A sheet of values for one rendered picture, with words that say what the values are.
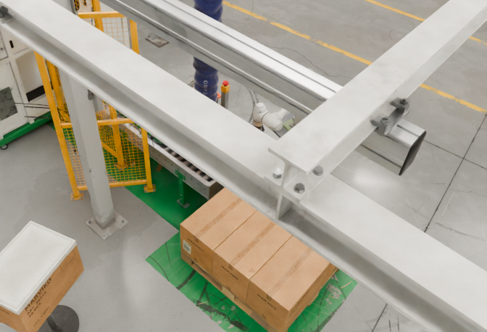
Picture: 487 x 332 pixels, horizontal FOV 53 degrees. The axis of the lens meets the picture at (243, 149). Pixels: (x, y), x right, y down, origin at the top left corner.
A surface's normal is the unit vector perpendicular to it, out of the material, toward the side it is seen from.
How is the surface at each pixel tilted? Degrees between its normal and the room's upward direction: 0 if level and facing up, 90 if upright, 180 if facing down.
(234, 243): 0
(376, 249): 0
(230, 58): 90
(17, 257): 0
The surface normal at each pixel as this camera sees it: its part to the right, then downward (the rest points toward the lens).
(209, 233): 0.07, -0.71
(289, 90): -0.65, 0.51
